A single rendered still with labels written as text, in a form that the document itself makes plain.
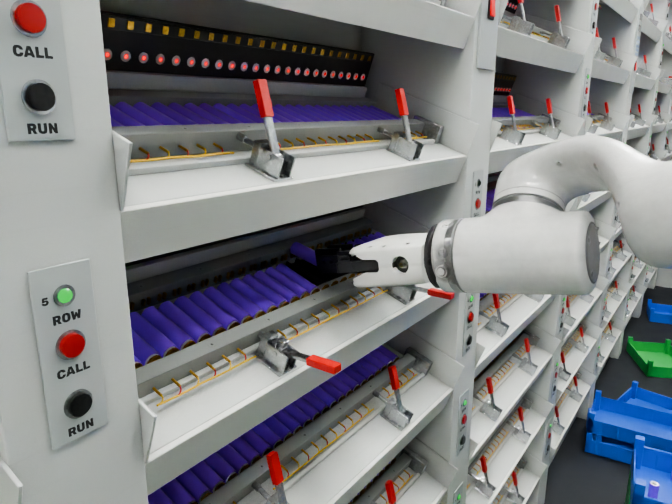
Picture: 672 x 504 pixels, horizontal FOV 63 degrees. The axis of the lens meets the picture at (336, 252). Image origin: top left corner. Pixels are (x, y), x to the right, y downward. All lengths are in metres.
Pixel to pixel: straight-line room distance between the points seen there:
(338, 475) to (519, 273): 0.36
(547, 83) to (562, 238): 1.05
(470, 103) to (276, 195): 0.45
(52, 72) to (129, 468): 0.29
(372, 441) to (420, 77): 0.56
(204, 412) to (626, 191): 0.41
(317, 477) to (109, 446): 0.36
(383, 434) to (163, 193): 0.53
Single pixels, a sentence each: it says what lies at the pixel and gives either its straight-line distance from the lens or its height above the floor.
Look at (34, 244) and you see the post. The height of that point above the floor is 1.14.
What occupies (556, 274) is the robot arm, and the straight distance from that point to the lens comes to 0.57.
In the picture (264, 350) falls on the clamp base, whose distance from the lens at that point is 0.59.
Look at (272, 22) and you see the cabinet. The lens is 0.82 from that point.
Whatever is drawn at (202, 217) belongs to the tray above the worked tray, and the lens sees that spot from 0.46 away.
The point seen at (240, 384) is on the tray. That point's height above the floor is 0.96.
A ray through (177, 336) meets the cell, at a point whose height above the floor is 1.00.
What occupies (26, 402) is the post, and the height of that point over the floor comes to 1.04.
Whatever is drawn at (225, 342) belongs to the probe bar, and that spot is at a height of 0.99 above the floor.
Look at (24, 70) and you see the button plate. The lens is 0.38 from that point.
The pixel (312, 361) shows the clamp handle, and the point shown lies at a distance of 0.55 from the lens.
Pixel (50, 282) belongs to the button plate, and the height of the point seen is 1.11.
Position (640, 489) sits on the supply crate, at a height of 0.47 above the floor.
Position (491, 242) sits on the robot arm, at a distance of 0.58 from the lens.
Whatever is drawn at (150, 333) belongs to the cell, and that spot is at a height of 1.01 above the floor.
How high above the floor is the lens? 1.22
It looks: 14 degrees down
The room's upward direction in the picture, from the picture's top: straight up
